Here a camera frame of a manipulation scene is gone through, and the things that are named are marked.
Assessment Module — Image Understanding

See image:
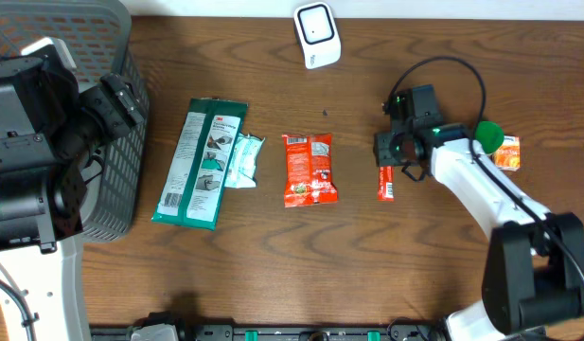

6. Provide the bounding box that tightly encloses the red tube snack pack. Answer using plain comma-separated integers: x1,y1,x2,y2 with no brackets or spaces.
378,166,394,202

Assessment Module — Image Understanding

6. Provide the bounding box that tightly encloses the green lid spice jar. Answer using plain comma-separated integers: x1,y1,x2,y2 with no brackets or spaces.
474,121,504,154

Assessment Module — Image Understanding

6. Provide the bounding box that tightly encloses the red snack bag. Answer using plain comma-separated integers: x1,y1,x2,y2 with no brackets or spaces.
282,134,338,207

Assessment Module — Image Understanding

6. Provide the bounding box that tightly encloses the small orange box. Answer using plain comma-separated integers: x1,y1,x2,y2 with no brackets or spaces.
491,135,521,171

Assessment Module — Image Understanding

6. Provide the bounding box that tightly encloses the green white package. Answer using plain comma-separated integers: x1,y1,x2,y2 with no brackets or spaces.
151,99,248,230

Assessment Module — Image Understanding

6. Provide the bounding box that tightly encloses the mint green wipes pack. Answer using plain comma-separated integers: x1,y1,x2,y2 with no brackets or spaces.
224,133,265,188

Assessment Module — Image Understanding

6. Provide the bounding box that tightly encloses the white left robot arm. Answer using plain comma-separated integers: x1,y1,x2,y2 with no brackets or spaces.
0,37,148,340

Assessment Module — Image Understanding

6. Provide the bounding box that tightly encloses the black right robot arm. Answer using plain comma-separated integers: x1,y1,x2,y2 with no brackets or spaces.
374,124,584,340

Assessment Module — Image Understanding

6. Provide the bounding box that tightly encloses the white barcode scanner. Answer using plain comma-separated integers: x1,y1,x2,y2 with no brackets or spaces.
293,2,342,70

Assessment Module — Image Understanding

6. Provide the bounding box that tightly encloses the grey plastic shopping basket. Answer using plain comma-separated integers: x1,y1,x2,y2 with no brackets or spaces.
0,0,150,242

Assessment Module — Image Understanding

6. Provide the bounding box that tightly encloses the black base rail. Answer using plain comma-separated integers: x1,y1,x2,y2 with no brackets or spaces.
90,312,454,341

